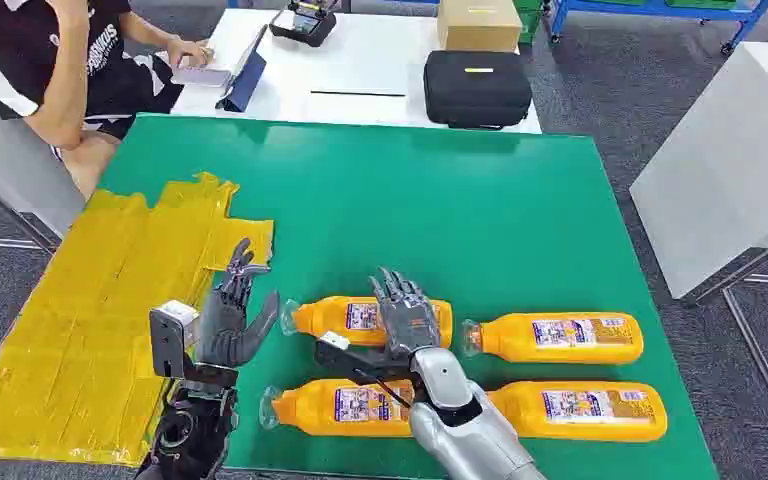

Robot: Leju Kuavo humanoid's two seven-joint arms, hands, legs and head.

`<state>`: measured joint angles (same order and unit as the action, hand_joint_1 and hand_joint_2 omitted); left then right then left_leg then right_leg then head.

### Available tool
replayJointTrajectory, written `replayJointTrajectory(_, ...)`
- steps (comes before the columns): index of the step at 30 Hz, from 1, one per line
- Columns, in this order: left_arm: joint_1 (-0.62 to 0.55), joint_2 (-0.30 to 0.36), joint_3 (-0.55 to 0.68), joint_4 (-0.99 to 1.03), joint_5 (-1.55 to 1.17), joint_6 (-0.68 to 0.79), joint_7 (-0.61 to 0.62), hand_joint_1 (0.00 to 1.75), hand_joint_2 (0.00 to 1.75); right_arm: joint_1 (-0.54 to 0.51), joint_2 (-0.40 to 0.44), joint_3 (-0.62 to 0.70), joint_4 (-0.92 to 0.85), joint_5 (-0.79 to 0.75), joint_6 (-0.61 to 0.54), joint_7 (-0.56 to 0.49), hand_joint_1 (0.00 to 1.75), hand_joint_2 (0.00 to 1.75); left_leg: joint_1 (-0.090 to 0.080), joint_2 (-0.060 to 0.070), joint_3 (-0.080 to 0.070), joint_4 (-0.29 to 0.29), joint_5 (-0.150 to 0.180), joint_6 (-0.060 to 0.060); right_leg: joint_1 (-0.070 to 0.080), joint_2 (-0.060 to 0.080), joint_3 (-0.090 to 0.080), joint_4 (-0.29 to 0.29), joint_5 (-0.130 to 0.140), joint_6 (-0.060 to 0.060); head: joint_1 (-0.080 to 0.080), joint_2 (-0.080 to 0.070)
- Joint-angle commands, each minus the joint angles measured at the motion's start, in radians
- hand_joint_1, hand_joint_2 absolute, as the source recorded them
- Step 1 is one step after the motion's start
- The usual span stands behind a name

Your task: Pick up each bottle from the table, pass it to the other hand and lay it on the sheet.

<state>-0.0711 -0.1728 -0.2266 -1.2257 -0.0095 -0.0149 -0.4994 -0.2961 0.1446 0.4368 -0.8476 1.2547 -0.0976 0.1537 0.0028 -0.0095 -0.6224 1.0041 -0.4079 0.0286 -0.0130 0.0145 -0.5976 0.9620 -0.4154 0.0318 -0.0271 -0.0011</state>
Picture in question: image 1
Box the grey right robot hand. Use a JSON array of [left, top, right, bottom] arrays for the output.
[[368, 267, 442, 362]]

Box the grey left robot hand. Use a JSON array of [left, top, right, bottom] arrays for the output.
[[195, 238, 281, 370]]

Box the orange drink bottle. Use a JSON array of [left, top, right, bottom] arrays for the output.
[[281, 296, 454, 349], [259, 378, 418, 439], [486, 380, 669, 444], [461, 312, 645, 366]]

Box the green mat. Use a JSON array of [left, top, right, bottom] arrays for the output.
[[99, 113, 720, 480]]

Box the yellow sheet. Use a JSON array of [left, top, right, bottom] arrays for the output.
[[0, 172, 276, 468]]

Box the thin black strip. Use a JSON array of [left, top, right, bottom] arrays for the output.
[[310, 89, 407, 99]]

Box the black zip case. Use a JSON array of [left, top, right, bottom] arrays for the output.
[[422, 50, 534, 130]]

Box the tablet with blue cover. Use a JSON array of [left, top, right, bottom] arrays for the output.
[[214, 25, 269, 114]]

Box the pale keyboard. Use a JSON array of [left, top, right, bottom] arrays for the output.
[[170, 64, 233, 89]]

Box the white desk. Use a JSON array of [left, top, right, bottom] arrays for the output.
[[170, 7, 543, 135]]

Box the cardboard box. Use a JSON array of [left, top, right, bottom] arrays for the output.
[[436, 0, 524, 53]]

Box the black handheld controller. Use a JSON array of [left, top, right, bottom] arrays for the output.
[[269, 0, 339, 48]]

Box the green crate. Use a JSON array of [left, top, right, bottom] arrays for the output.
[[513, 0, 544, 46]]

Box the person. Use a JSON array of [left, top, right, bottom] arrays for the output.
[[0, 0, 216, 200]]

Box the blue metal rack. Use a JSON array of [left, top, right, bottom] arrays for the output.
[[546, 0, 768, 56]]

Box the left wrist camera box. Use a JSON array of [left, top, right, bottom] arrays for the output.
[[148, 299, 201, 380]]

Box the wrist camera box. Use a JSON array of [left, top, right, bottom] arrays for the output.
[[148, 299, 201, 380], [314, 331, 418, 387]]

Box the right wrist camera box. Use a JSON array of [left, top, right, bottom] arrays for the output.
[[314, 331, 418, 387]]

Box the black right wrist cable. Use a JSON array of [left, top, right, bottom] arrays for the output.
[[354, 368, 413, 409]]

